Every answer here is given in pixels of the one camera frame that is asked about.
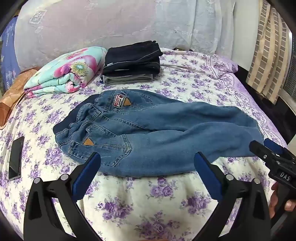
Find black smartphone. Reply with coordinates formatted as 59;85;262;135
8;136;25;181

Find purple floral bed sheet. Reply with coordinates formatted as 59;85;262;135
0;47;289;241

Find white lace pillow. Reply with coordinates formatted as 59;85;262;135
13;0;246;71

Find blue printed cloth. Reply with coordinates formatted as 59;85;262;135
0;17;22;91

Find person's right hand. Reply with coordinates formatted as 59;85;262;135
269;183;293;219

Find beige striped curtain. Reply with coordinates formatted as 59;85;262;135
245;2;292;105

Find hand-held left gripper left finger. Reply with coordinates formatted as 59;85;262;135
23;152;102;241

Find folded black pants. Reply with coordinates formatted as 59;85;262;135
102;40;163;76

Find folded floral blanket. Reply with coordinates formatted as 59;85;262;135
23;46;109;98

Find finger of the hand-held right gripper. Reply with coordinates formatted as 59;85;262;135
249;140;278;163
264;138;285;156

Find folded grey pants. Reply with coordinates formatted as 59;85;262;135
100;73;154;86

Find brown satin pillow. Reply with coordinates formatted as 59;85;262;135
0;67;41;130

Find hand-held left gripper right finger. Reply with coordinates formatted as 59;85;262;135
194;152;272;241

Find blue denim pants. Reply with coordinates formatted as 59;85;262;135
53;89;265;178

